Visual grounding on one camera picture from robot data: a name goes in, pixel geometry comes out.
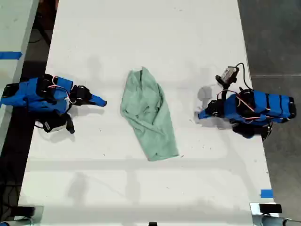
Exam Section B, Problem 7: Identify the short blue tape piece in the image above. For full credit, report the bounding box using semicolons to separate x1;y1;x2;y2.
260;189;274;199

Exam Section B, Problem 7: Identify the black camera box grey face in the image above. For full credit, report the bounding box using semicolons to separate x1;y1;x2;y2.
215;66;238;85

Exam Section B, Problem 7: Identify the metal table bracket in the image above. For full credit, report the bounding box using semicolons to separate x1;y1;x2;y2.
249;202;286;217
13;205;45;221

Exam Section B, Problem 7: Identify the small black box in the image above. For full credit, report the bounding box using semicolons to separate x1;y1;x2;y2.
259;203;283;214
16;206;36;216

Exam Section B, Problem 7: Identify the white side table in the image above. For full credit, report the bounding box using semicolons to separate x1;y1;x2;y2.
0;0;40;151

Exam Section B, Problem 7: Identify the long blue tape strip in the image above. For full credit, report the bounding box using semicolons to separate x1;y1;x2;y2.
0;51;23;60

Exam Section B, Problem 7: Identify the black camera stalk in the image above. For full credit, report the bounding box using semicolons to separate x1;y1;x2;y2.
220;82;230;100
65;113;76;134

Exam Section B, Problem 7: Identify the black floor cable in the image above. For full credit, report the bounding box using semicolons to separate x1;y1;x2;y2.
28;22;53;48

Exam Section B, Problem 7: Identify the black camera cable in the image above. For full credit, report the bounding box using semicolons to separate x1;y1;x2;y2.
234;62;254;91

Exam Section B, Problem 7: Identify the black camera box white label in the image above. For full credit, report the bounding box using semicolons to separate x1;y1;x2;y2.
43;115;67;134

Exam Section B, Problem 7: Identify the pale green T-shirt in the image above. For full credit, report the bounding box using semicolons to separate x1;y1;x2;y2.
120;66;180;162

